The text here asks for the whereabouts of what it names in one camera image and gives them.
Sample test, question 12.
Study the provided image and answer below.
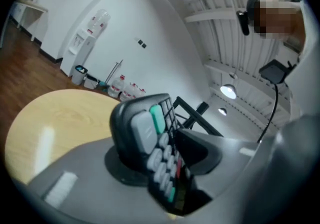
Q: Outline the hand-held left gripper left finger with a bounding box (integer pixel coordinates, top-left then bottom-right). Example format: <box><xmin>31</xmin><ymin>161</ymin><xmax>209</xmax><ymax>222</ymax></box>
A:
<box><xmin>26</xmin><ymin>135</ymin><xmax>176</xmax><ymax>224</ymax></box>

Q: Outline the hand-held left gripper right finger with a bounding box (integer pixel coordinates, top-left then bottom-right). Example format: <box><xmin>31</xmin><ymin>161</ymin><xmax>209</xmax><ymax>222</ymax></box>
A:
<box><xmin>175</xmin><ymin>113</ymin><xmax>320</xmax><ymax>224</ymax></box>

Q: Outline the black calculator with grey keys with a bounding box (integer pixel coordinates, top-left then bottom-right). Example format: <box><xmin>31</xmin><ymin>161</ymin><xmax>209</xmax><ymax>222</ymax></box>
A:
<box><xmin>109</xmin><ymin>93</ymin><xmax>199</xmax><ymax>217</ymax></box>

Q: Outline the round light wooden table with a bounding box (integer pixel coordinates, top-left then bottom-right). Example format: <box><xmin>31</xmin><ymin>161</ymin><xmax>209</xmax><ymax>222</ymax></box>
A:
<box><xmin>4</xmin><ymin>88</ymin><xmax>124</xmax><ymax>185</ymax></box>

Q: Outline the large white pendant lamp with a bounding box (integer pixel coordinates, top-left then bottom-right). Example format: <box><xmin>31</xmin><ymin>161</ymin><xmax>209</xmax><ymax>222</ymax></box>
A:
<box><xmin>219</xmin><ymin>83</ymin><xmax>237</xmax><ymax>100</ymax></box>

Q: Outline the clear water jug red cap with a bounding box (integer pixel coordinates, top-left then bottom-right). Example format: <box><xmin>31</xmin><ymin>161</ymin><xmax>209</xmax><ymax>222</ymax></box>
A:
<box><xmin>108</xmin><ymin>74</ymin><xmax>126</xmax><ymax>99</ymax></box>
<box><xmin>134</xmin><ymin>87</ymin><xmax>147</xmax><ymax>99</ymax></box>
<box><xmin>119</xmin><ymin>82</ymin><xmax>138</xmax><ymax>102</ymax></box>

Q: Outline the white trash bin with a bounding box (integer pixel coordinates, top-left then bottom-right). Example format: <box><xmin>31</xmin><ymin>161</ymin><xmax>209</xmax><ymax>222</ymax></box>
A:
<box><xmin>71</xmin><ymin>64</ymin><xmax>89</xmax><ymax>86</ymax></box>

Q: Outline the black box device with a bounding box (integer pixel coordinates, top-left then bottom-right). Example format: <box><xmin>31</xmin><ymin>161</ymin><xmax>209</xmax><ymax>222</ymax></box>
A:
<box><xmin>258</xmin><ymin>58</ymin><xmax>295</xmax><ymax>85</ymax></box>

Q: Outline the white water dispenser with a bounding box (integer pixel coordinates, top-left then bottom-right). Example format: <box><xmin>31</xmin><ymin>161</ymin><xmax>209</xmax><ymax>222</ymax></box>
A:
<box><xmin>60</xmin><ymin>27</ymin><xmax>97</xmax><ymax>78</ymax></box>

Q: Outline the clear water bottle red label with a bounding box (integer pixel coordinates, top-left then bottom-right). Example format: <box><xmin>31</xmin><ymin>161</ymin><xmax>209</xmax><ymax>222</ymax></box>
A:
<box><xmin>86</xmin><ymin>9</ymin><xmax>112</xmax><ymax>38</ymax></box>

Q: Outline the person's head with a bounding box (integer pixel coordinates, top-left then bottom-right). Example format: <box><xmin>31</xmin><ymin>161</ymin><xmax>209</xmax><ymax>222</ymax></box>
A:
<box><xmin>245</xmin><ymin>0</ymin><xmax>306</xmax><ymax>42</ymax></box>

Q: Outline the white side table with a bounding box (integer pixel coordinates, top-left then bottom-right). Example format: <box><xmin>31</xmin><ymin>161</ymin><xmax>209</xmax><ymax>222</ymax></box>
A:
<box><xmin>10</xmin><ymin>0</ymin><xmax>49</xmax><ymax>42</ymax></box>

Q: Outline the black cable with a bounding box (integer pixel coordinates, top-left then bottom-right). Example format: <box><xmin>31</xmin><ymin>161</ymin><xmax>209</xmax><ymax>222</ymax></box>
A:
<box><xmin>256</xmin><ymin>82</ymin><xmax>280</xmax><ymax>144</ymax></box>

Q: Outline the black metal frame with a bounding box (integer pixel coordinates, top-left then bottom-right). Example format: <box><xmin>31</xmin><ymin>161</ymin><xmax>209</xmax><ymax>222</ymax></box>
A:
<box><xmin>172</xmin><ymin>95</ymin><xmax>225</xmax><ymax>138</ymax></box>

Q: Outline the thin metal broom handle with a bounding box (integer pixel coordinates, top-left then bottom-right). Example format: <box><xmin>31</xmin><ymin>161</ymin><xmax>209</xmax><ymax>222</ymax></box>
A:
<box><xmin>104</xmin><ymin>59</ymin><xmax>124</xmax><ymax>87</ymax></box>

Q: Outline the wall switch panel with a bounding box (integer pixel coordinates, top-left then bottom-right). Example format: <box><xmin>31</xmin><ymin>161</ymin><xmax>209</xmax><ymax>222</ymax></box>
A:
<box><xmin>134</xmin><ymin>36</ymin><xmax>149</xmax><ymax>49</ymax></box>

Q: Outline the black head-mounted camera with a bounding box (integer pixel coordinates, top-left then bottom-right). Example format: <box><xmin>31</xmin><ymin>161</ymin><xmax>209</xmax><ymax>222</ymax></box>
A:
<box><xmin>235</xmin><ymin>10</ymin><xmax>251</xmax><ymax>36</ymax></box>

